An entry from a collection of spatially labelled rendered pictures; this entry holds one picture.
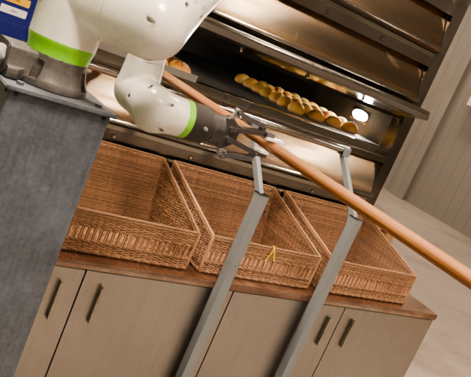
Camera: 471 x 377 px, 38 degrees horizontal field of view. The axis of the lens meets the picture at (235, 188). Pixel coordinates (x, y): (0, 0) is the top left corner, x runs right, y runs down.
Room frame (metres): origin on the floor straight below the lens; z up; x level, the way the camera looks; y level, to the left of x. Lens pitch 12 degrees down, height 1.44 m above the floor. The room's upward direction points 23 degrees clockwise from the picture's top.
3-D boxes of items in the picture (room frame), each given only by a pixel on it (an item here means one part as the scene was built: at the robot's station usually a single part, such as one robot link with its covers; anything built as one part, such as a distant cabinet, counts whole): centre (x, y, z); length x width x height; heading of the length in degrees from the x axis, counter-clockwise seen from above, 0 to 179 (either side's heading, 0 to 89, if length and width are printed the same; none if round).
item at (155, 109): (1.56, 0.23, 1.20); 0.14 x 0.13 x 0.11; 126
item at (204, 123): (1.62, 0.15, 1.20); 0.12 x 0.06 x 0.09; 36
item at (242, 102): (2.95, 0.10, 1.16); 1.80 x 0.06 x 0.04; 126
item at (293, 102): (3.63, -0.12, 1.21); 0.61 x 0.48 x 0.06; 36
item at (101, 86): (2.93, 0.09, 1.02); 1.79 x 0.11 x 0.19; 126
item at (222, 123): (1.66, 0.09, 1.20); 0.09 x 0.07 x 0.08; 126
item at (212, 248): (2.72, -0.08, 0.72); 0.56 x 0.49 x 0.28; 126
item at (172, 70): (2.71, 0.64, 1.19); 0.55 x 0.36 x 0.03; 125
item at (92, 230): (2.37, 0.41, 0.72); 0.56 x 0.49 x 0.28; 125
